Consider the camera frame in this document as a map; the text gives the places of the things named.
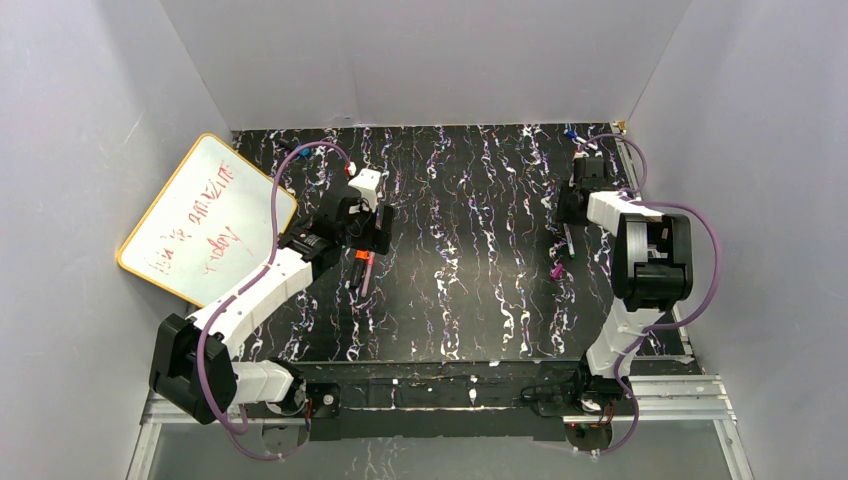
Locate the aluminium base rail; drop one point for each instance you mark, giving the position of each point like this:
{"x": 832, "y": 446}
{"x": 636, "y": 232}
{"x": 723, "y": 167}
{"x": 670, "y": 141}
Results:
{"x": 700, "y": 397}

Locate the yellow framed whiteboard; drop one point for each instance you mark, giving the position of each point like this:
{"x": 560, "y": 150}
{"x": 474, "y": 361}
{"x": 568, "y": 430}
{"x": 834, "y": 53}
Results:
{"x": 210, "y": 225}

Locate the blue capped white marker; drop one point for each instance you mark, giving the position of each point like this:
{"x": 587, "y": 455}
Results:
{"x": 580, "y": 140}

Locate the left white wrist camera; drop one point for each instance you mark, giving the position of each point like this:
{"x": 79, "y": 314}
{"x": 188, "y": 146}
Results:
{"x": 367, "y": 182}

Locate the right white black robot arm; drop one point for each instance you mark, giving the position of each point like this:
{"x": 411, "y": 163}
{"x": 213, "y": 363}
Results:
{"x": 651, "y": 270}

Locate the green tipped white marker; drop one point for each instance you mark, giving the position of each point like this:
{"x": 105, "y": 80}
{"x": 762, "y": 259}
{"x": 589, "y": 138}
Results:
{"x": 569, "y": 242}

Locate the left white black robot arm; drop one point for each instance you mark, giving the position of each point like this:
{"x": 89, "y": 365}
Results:
{"x": 193, "y": 365}

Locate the pink marker pen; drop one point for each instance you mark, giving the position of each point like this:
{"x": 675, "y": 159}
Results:
{"x": 367, "y": 274}

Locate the blue black marker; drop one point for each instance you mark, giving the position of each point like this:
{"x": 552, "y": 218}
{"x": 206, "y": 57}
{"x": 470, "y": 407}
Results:
{"x": 287, "y": 148}

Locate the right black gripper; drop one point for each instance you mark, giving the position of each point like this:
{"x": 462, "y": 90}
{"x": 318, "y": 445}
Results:
{"x": 569, "y": 205}

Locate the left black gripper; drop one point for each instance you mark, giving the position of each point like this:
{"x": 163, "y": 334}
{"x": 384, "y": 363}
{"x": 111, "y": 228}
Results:
{"x": 374, "y": 240}

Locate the orange black marker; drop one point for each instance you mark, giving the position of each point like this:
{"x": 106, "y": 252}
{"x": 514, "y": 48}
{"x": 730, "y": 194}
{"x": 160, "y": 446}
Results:
{"x": 356, "y": 273}

